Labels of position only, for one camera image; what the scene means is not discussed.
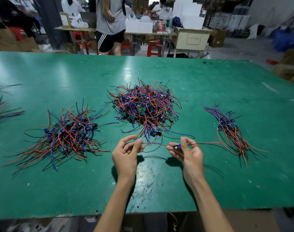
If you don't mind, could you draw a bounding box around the cream cabinet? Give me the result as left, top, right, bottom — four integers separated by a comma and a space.
171, 29, 213, 57

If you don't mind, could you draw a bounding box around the heap of blue bags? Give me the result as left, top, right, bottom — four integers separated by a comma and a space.
272, 27, 294, 52

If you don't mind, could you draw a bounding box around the person's left hand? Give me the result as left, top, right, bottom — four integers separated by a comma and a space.
112, 135, 146, 184

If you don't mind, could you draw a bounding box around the person's right hand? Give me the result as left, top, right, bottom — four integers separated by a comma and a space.
166, 137, 206, 187

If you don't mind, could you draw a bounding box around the small bunch of set-aside wires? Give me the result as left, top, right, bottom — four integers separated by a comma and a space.
202, 105, 269, 167

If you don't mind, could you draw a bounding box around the brown cardboard box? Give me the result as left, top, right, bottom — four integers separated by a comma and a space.
208, 29, 228, 47

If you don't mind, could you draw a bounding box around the row of white containers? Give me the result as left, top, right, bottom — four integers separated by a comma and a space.
125, 17, 154, 34

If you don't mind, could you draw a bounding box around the person's left forearm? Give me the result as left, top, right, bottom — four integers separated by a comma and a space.
94, 179, 135, 232

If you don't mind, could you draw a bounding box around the stack of white boxes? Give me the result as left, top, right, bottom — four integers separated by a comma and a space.
172, 0, 206, 29

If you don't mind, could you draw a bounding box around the pile of wires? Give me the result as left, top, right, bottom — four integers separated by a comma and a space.
107, 80, 196, 145

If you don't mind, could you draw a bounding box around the person's right forearm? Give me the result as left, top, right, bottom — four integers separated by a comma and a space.
186, 180, 235, 232

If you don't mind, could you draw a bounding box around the row of cardboard boxes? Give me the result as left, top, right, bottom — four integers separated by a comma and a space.
0, 29, 40, 52

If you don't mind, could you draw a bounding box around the single red blue wire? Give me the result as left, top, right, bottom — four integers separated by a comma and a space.
170, 140, 226, 152

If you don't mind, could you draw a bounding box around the dark pillar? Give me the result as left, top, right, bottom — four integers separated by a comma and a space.
33, 0, 70, 49

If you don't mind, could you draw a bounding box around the long wooden work table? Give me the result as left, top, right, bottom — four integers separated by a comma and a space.
55, 25, 213, 57

